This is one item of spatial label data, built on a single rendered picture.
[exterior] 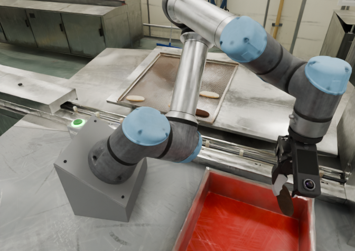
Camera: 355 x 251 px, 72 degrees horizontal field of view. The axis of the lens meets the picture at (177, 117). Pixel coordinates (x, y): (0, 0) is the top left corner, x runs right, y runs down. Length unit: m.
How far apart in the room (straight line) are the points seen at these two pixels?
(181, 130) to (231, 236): 0.34
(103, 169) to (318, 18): 3.88
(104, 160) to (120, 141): 0.09
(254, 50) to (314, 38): 3.85
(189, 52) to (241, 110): 0.46
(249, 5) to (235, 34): 4.09
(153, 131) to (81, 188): 0.28
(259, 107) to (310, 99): 0.67
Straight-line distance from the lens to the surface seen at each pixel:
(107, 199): 0.77
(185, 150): 0.73
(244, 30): 0.46
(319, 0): 4.20
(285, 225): 0.87
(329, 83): 0.51
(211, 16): 0.58
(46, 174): 1.07
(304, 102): 0.54
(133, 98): 1.24
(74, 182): 0.76
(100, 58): 2.05
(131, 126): 0.63
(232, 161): 0.95
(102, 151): 0.74
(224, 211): 0.85
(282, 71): 0.55
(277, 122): 1.12
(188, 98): 0.75
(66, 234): 0.87
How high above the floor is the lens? 1.52
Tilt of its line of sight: 35 degrees down
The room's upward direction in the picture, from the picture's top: 1 degrees counter-clockwise
